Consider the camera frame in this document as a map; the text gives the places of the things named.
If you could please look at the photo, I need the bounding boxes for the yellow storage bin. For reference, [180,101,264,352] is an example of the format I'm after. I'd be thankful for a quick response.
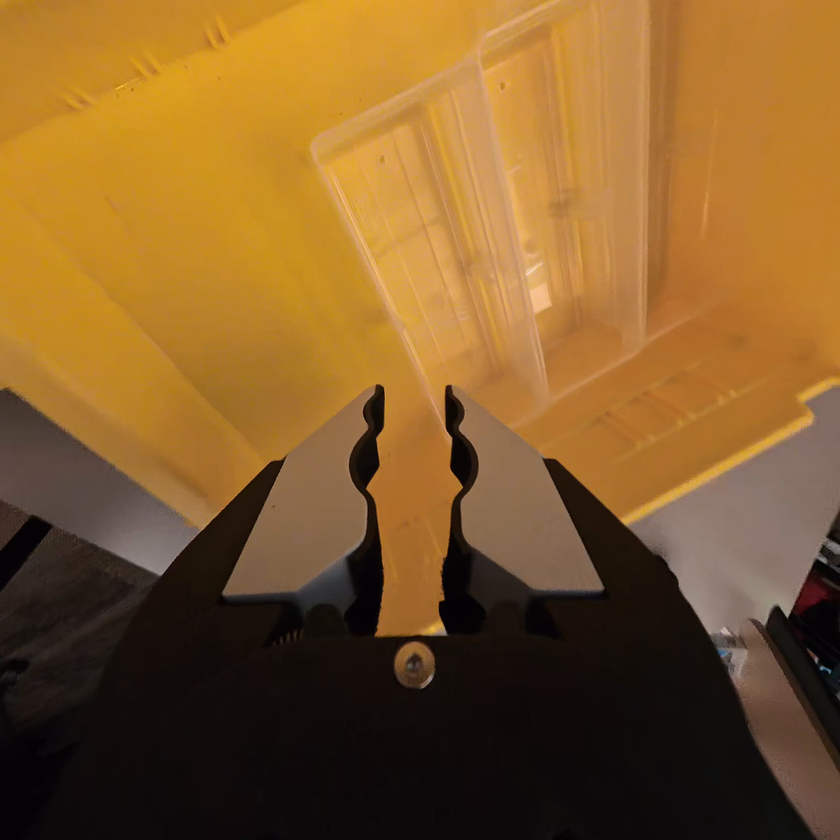
[0,0,840,529]

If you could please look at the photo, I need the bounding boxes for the clear plastic drawer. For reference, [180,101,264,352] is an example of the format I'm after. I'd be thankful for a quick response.
[310,56,550,403]
[481,0,652,352]

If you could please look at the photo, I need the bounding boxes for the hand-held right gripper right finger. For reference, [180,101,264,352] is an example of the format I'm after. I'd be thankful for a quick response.
[438,385,605,636]

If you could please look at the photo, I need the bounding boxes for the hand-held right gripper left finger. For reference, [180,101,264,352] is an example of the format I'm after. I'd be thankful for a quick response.
[223,385,386,636]

